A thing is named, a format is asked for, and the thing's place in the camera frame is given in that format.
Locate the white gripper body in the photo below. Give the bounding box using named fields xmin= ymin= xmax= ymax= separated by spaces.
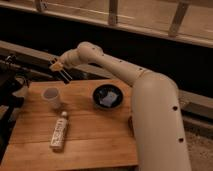
xmin=59 ymin=50 xmax=78 ymax=68

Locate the black striped eraser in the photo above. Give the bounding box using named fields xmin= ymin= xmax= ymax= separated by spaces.
xmin=60 ymin=70 xmax=72 ymax=84

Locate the red pocket knife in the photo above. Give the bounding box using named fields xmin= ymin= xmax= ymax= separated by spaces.
xmin=128 ymin=116 xmax=134 ymax=137

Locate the white labelled bottle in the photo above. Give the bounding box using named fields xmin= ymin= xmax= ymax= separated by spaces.
xmin=50 ymin=111 xmax=68 ymax=151

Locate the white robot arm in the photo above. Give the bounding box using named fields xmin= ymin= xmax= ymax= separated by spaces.
xmin=50 ymin=42 xmax=192 ymax=171

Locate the blue cloth in bowl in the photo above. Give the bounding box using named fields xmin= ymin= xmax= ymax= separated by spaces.
xmin=100 ymin=92 xmax=118 ymax=107

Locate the black equipment with cables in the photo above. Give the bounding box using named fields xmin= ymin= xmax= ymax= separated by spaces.
xmin=0 ymin=55 xmax=29 ymax=162

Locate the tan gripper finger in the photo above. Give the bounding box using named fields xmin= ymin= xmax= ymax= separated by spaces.
xmin=50 ymin=58 xmax=63 ymax=72

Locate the wooden table board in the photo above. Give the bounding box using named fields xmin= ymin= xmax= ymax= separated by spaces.
xmin=0 ymin=79 xmax=137 ymax=171

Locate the metal window rail frame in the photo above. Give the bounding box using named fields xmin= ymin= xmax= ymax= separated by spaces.
xmin=0 ymin=0 xmax=213 ymax=48

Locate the black bowl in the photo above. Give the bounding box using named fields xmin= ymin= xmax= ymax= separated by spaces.
xmin=92 ymin=84 xmax=123 ymax=110

